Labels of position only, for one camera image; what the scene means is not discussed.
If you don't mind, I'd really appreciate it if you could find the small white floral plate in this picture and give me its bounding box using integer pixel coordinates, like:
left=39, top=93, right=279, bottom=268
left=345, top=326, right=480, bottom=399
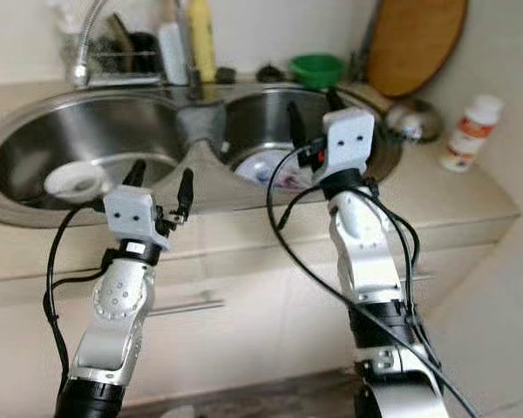
left=234, top=146, right=315, bottom=191

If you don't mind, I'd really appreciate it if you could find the beige kitchen base cabinet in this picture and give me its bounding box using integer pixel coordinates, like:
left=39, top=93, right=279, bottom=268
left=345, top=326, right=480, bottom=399
left=0, top=222, right=523, bottom=410

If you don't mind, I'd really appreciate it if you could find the green plastic bowl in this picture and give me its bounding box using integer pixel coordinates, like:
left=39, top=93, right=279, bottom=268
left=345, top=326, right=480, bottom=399
left=289, top=54, right=346, bottom=90

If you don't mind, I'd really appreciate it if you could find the stainless steel double sink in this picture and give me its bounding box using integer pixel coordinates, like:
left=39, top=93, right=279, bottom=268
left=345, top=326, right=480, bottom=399
left=0, top=83, right=404, bottom=229

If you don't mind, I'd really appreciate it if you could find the silver metal strainer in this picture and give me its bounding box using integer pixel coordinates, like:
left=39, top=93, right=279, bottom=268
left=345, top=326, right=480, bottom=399
left=384, top=98, right=444, bottom=145

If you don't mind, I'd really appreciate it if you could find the round wooden cutting board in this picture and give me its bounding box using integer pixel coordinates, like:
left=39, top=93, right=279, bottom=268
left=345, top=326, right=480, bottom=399
left=366, top=0, right=469, bottom=98

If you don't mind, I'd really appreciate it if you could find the white dish soap bottle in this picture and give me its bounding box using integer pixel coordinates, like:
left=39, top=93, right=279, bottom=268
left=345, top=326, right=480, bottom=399
left=159, top=19, right=191, bottom=85

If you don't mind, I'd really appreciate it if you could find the yellow bottle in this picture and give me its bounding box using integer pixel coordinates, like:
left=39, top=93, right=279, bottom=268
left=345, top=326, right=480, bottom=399
left=185, top=0, right=217, bottom=84

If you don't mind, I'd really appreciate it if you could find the chrome sink faucet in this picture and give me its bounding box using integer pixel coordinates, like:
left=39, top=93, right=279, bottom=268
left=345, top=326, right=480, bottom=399
left=71, top=0, right=133, bottom=88

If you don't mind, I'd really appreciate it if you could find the white bottle orange label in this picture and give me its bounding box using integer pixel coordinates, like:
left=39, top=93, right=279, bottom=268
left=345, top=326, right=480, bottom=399
left=440, top=94, right=505, bottom=172

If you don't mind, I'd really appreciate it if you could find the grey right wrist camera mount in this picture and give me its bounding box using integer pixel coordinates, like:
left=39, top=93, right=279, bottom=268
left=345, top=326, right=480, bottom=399
left=323, top=107, right=376, bottom=175

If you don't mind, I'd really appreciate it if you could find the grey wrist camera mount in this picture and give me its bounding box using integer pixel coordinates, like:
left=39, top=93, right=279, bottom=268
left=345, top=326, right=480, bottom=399
left=103, top=185, right=166, bottom=255
left=323, top=107, right=376, bottom=175

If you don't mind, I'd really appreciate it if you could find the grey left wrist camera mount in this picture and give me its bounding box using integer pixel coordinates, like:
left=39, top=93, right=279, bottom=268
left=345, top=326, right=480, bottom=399
left=103, top=185, right=166, bottom=255

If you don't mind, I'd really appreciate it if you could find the metal wire dish rack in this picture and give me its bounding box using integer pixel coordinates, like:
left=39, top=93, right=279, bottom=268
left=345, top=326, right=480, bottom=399
left=48, top=24, right=162, bottom=84

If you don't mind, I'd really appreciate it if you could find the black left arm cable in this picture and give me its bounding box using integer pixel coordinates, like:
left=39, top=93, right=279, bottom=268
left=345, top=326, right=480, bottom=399
left=42, top=196, right=123, bottom=418

